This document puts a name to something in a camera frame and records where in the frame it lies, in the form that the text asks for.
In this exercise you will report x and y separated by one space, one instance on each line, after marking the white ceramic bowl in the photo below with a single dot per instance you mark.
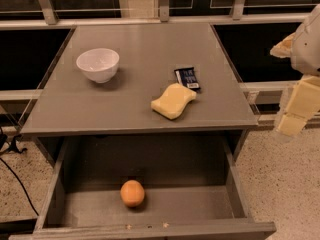
99 65

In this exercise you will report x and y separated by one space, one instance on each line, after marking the yellow sponge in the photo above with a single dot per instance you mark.
173 101

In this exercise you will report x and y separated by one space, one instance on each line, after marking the metal window railing frame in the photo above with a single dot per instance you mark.
34 34

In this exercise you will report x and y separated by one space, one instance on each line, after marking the open grey top drawer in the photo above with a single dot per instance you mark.
192 191

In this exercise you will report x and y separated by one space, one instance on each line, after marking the dark blue snack bar wrapper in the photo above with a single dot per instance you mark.
187 78

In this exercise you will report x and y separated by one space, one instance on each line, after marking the grey cabinet counter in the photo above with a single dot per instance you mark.
70 104

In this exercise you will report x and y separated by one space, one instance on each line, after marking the orange fruit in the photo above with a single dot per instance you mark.
132 193

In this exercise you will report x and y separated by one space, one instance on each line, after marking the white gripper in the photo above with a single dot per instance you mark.
308 52

